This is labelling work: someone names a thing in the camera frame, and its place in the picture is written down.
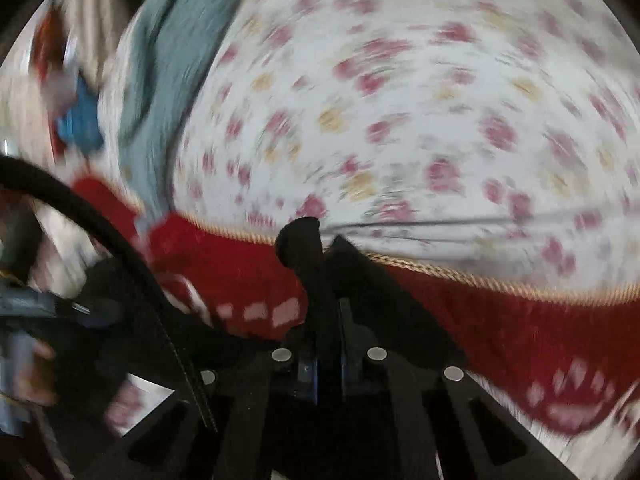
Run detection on black pants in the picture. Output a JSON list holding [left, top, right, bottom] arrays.
[[276, 217, 465, 370]]

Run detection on person's left hand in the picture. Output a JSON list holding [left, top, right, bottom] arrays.
[[14, 340, 58, 406]]

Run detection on red white floral blanket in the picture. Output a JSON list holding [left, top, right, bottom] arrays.
[[69, 173, 640, 480]]

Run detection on blue plastic bag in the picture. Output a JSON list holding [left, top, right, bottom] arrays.
[[55, 74, 104, 156]]

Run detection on small floral print quilt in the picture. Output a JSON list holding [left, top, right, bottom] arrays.
[[98, 0, 640, 296]]

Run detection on blue-grey fuzzy jacket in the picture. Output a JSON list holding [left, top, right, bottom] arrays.
[[117, 0, 241, 223]]

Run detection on black cable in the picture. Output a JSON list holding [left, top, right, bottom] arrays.
[[0, 155, 222, 430]]

